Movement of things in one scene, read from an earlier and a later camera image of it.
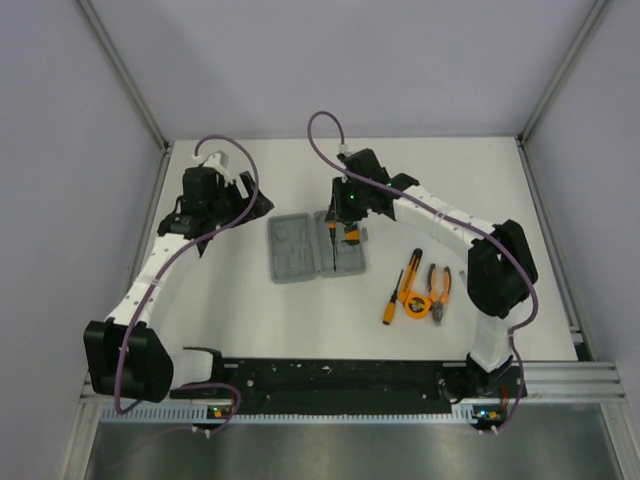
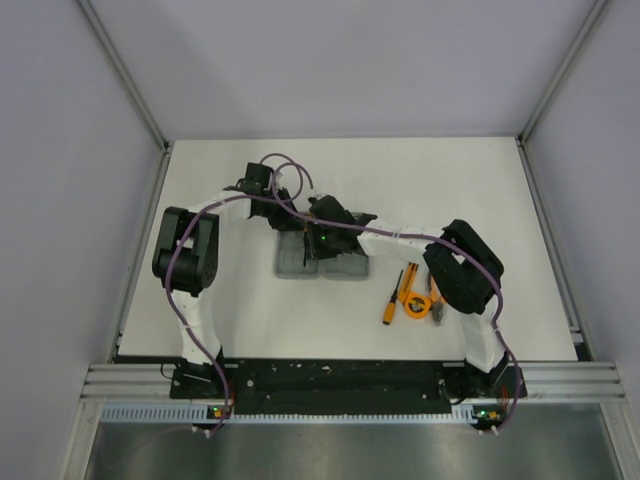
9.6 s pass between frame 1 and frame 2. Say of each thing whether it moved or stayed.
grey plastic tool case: stayed
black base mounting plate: stayed
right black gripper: moved
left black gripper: moved
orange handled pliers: stayed
